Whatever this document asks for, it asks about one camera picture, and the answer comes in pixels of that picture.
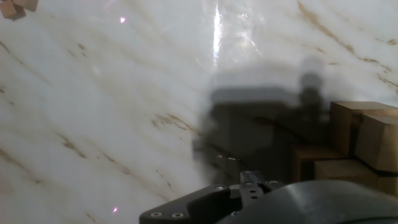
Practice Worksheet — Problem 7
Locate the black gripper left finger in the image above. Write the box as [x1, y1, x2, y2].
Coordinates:
[139, 170, 268, 224]

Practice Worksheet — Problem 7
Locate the marble pattern table sheet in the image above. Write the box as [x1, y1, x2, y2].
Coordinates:
[0, 0, 398, 224]

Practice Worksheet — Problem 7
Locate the large wooden cube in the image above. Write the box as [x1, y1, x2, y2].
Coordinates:
[329, 101, 398, 157]
[291, 145, 346, 184]
[354, 114, 398, 174]
[313, 159, 398, 197]

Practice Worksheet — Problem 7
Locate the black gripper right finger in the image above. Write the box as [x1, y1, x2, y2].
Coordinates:
[264, 179, 286, 191]

